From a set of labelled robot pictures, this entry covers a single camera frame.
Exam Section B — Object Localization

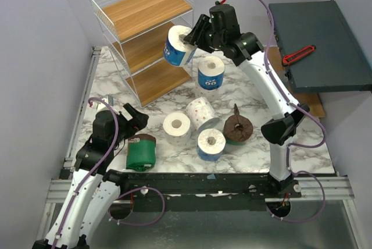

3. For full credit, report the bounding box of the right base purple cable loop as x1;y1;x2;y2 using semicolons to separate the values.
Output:
264;170;327;224

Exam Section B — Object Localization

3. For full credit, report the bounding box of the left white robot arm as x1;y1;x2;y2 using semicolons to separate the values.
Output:
33;101;149;248

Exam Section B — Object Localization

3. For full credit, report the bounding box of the blue cartoon-face paper roll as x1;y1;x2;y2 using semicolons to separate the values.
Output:
198;56;225;91

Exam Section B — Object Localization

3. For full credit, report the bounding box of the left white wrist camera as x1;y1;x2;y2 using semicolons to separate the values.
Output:
89;95;116;111

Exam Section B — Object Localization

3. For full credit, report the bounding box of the red black utility knife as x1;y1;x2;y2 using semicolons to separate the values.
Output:
281;45;316;67

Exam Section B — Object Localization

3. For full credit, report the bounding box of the plain white bottom paper roll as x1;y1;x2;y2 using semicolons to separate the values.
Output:
195;83;219;101

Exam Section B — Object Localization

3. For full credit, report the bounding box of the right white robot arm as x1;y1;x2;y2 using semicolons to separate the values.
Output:
180;4;309;198

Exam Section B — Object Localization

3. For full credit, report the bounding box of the brown paper roll green base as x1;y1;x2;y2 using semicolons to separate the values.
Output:
223;104;253;145

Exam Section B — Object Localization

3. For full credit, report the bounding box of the black metal base rail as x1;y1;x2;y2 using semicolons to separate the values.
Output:
103;170;301;214

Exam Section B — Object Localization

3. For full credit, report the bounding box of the white wire wooden shelf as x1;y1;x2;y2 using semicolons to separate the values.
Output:
90;0;194;107

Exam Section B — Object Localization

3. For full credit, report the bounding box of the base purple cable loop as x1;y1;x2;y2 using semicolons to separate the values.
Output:
107;185;166;227
264;170;327;224

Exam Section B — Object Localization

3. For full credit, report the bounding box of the dark grey flat metal box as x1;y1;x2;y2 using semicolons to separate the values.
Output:
269;0;371;93

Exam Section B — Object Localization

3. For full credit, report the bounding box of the wooden board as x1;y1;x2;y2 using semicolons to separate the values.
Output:
268;47;326;118

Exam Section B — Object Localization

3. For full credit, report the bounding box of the aluminium frame rail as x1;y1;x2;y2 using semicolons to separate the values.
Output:
46;47;102;204

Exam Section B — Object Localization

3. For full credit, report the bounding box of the blue-bottom wrapped paper roll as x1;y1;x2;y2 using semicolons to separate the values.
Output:
196;129;226;162

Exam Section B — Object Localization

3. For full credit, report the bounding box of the green wrapped brown paper roll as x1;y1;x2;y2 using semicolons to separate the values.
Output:
126;134;156;172

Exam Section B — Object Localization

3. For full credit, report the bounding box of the pink dotted paper roll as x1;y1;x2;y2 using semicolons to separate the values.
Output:
186;97;220;133

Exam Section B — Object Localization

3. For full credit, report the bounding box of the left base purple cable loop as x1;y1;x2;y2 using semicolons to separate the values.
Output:
107;185;166;227

